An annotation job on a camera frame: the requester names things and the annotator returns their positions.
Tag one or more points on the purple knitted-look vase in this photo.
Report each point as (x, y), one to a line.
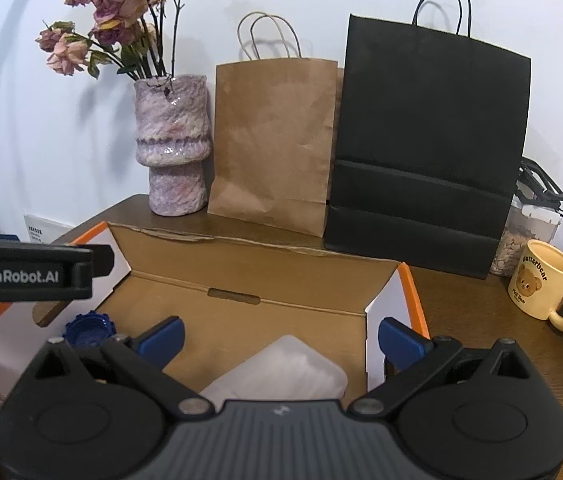
(174, 130)

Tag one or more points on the orange cardboard box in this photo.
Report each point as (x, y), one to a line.
(271, 280)

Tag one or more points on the dried pink roses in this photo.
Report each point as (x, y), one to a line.
(111, 5)

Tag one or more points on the brown paper bag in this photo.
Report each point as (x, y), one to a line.
(271, 150)

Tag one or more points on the yellow bear mug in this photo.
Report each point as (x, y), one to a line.
(544, 285)

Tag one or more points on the blue ridged lid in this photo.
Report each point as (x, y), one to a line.
(89, 331)

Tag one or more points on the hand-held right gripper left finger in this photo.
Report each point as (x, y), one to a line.
(161, 341)

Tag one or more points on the clear jar of nuts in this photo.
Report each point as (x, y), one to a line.
(529, 225)

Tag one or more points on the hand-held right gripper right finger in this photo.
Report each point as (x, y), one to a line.
(401, 342)

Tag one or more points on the translucent plastic container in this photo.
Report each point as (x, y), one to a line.
(281, 370)

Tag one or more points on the black paper bag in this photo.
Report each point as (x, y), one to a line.
(426, 135)

